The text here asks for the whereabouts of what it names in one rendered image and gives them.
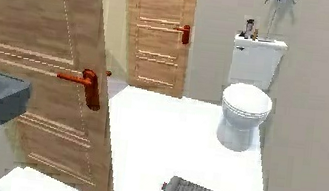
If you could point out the brown wooden room door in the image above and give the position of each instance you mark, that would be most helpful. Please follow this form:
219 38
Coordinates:
44 31
157 49

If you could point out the white toilet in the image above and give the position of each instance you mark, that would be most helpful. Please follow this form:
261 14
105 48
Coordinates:
247 101

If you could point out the black and white bottle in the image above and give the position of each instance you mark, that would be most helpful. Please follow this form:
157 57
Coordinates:
249 28

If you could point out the small brown bottle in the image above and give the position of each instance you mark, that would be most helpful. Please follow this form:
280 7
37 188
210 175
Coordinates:
255 34

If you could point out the white rounded object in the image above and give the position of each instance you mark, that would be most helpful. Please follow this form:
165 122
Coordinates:
36 185

